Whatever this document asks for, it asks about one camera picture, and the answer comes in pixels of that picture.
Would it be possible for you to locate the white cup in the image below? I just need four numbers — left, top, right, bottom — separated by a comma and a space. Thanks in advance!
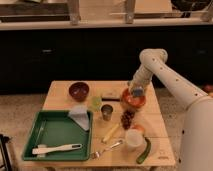
125, 129, 143, 149

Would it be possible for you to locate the dark red grape bunch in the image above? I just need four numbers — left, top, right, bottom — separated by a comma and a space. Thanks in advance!
121, 110, 135, 130

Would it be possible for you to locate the black stand at left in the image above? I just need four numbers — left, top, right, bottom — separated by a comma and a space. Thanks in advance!
0, 134, 12, 171

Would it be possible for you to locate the dark maroon bowl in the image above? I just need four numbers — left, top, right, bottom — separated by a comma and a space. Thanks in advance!
69, 82, 89, 102

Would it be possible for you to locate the dark cabinet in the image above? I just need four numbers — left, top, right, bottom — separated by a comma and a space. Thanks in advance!
0, 25, 213, 94

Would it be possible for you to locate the grey folded cloth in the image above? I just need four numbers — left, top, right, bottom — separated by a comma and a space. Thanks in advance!
68, 105, 90, 131

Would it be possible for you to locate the orange carrot piece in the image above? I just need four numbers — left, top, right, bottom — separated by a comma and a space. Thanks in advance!
133, 124, 145, 133

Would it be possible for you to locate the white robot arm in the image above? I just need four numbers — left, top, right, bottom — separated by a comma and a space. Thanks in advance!
129, 49, 213, 171

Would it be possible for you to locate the metal fork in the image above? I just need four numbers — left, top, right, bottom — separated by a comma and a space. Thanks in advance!
90, 140, 124, 159

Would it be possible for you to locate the white spatula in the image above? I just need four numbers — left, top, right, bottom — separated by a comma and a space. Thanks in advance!
32, 144, 83, 155

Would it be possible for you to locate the small metal cup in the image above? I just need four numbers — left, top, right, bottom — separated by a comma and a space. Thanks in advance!
101, 104, 113, 121

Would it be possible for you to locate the blue sponge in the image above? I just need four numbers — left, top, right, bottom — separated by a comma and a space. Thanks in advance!
132, 87, 144, 97

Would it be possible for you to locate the black handled brush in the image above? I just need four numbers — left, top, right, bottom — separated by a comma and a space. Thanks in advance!
101, 92, 120, 101

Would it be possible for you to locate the green cucumber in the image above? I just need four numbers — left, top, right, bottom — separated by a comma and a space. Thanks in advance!
136, 138, 151, 164

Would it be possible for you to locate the orange-red bowl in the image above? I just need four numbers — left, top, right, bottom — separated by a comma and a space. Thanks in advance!
121, 89, 146, 108

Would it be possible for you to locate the green plastic tray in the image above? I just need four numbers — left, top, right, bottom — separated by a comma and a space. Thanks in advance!
22, 110, 93, 161

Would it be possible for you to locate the wooden table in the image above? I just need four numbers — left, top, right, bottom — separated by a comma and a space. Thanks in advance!
25, 81, 175, 168

